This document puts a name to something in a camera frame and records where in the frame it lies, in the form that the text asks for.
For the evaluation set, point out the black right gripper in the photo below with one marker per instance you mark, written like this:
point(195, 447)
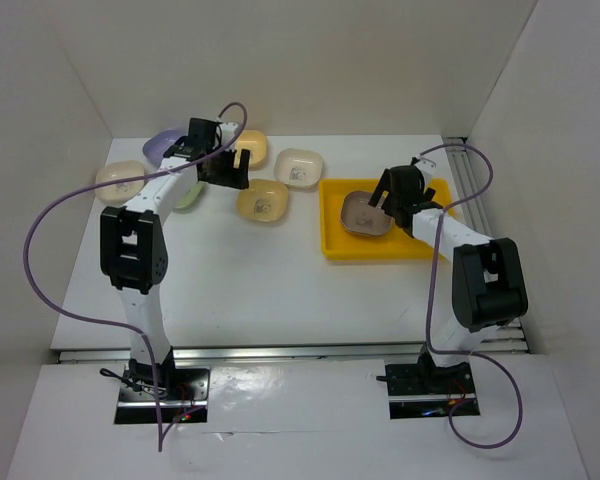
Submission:
point(383, 185)

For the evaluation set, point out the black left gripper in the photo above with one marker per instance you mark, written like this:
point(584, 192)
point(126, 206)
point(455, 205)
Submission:
point(232, 177)

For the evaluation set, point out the brown panda plate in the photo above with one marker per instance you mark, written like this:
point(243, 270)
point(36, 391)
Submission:
point(358, 217)

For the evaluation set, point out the yellow panda plate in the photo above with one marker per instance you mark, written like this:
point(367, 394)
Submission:
point(263, 201)
point(256, 143)

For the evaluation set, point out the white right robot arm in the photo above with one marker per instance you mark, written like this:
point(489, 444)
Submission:
point(487, 284)

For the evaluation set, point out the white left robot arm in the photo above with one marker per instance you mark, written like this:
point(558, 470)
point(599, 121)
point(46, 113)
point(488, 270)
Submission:
point(133, 251)

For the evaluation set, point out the yellow plastic bin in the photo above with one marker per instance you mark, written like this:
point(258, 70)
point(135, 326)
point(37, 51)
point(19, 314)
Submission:
point(338, 244)

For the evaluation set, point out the green panda plate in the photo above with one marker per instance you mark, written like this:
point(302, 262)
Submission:
point(190, 197)

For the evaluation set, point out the cream panda plate centre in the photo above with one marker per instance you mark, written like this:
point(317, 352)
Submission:
point(299, 168)

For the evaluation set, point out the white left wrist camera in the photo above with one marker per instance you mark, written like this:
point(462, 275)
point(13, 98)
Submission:
point(226, 134)

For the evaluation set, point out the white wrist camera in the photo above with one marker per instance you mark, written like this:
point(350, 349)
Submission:
point(426, 167)
point(226, 134)

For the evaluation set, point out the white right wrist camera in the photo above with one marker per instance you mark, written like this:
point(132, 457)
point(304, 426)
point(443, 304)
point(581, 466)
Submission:
point(426, 167)

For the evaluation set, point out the aluminium side rail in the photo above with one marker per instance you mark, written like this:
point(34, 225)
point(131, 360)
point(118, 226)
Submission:
point(465, 166)

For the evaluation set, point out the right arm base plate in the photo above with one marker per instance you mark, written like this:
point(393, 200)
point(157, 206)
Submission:
point(416, 391)

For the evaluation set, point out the aluminium table edge rail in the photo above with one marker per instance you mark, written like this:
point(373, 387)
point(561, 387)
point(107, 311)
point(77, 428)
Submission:
point(253, 353)

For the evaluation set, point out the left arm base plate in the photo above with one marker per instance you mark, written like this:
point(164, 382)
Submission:
point(184, 402)

